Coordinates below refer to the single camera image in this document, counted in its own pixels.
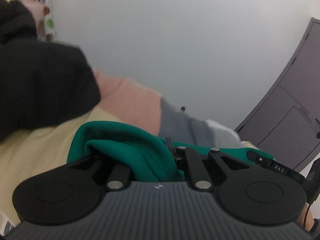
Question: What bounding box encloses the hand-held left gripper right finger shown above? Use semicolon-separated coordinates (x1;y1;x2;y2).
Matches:
165;137;251;191

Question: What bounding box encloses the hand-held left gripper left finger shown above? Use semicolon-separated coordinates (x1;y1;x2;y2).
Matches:
66;155;131;191

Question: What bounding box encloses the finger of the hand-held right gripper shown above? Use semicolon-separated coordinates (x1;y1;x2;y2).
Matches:
246;149;307;185

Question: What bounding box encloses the green jacket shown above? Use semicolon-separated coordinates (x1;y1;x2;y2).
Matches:
66;121;276;183

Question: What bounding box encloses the person's right hand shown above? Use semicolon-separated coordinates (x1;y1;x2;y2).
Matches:
298;204;315;233

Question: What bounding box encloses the grey door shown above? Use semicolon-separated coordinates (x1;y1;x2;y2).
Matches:
233;17;320;171

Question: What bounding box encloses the colour block bed quilt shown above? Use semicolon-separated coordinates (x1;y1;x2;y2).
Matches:
0;69;250;234

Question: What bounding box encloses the black puffer jacket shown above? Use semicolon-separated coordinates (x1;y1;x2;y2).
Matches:
0;0;102;142

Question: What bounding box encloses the pale pink cloth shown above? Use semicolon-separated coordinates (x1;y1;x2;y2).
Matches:
20;0;46;41

